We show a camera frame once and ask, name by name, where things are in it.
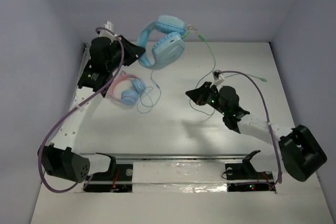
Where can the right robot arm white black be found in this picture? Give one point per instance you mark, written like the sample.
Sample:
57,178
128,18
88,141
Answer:
300,152

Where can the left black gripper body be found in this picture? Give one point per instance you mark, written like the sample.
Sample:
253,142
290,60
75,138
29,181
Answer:
125,50

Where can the light blue headphones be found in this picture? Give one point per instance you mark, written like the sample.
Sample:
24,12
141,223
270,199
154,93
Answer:
169,48

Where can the aluminium rail front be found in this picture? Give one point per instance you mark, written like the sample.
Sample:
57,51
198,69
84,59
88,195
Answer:
192,157

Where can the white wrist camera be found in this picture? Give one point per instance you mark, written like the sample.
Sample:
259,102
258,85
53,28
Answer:
218,77
105,30

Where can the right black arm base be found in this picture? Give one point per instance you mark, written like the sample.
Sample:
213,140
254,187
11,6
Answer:
242,176

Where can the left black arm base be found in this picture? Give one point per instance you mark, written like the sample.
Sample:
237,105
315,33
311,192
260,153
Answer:
117,178

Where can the aluminium rail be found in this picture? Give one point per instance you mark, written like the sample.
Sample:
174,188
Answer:
192,157
84,60

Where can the aluminium rail left side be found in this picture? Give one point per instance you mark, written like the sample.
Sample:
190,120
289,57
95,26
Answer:
84,60

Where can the pink blue cat-ear headphones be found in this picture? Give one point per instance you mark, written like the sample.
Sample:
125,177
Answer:
130,96

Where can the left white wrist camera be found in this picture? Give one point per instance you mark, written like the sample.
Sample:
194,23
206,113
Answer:
105,30

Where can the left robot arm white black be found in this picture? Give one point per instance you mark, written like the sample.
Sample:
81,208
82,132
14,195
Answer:
60,153

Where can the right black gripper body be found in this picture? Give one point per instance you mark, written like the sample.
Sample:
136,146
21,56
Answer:
213,101

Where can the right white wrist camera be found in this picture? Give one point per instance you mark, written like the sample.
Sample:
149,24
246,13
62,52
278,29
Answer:
218,77

